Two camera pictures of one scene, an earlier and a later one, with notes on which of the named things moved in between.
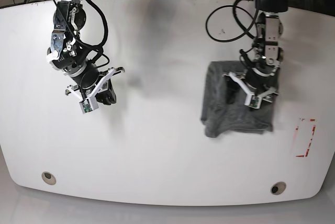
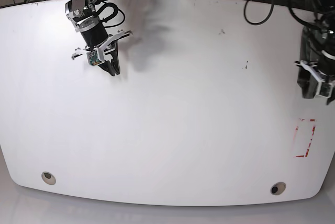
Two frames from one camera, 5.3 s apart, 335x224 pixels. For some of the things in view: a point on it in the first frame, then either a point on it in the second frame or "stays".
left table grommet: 48,178 stays
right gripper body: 266,93 to 317,75
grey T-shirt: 223,108 to 307,80
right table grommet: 278,187 stays
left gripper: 90,92 to 113,66
